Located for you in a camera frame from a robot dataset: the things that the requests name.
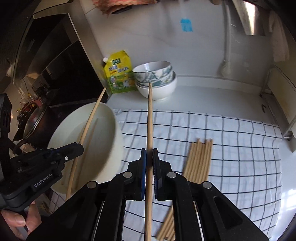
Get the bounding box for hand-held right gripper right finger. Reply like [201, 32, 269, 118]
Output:
[152, 148, 270, 241]

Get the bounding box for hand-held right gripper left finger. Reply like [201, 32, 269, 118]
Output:
[26, 149, 147, 241]

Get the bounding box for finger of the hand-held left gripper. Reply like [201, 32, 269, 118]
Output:
[10, 142, 84, 173]

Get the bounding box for large white mixing bowl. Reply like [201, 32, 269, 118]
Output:
[46, 102, 125, 195]

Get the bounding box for single wooden chopstick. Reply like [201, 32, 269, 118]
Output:
[65, 87, 107, 202]
[144, 82, 153, 241]

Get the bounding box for pile of wooden chopsticks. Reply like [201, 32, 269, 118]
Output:
[156, 138, 213, 241]

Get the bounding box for person's left hand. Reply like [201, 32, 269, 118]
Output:
[0, 200, 43, 241]

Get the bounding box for black cooking pot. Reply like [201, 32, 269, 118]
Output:
[13, 98, 57, 154]

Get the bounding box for glass pot lid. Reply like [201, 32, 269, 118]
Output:
[23, 106, 48, 139]

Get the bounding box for plain white bowl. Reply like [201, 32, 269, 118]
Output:
[135, 72, 178, 101]

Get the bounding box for white black checkered cloth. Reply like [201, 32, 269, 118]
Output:
[50, 109, 284, 241]

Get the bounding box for yellow seasoning pouch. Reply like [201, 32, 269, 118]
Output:
[101, 50, 138, 95]

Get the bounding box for black range hood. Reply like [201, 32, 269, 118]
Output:
[11, 13, 109, 109]

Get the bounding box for blue floral patterned bowl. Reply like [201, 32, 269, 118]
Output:
[135, 70, 174, 88]
[132, 61, 173, 82]

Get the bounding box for metal dish rack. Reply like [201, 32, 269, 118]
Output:
[260, 64, 296, 139]

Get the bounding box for pink towel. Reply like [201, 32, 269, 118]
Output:
[91, 0, 155, 14]

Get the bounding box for shiny metal panel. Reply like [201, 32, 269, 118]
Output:
[231, 0, 266, 36]

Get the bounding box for white hanging cloth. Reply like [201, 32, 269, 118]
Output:
[268, 11, 290, 63]

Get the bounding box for blue wall sticker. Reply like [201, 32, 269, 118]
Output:
[180, 18, 193, 32]

